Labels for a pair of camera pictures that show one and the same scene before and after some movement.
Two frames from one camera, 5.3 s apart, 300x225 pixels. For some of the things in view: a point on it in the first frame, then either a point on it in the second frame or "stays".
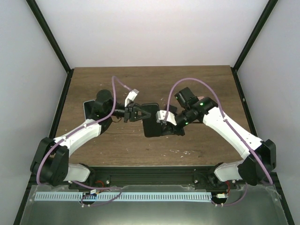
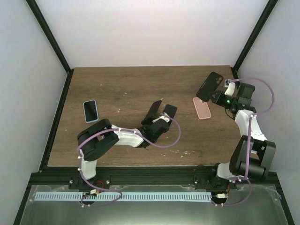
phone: [152, 128] to [210, 84]
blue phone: [173, 108] stays
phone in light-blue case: [89, 109] stays
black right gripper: [175, 130] to [217, 99]
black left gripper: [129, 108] to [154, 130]
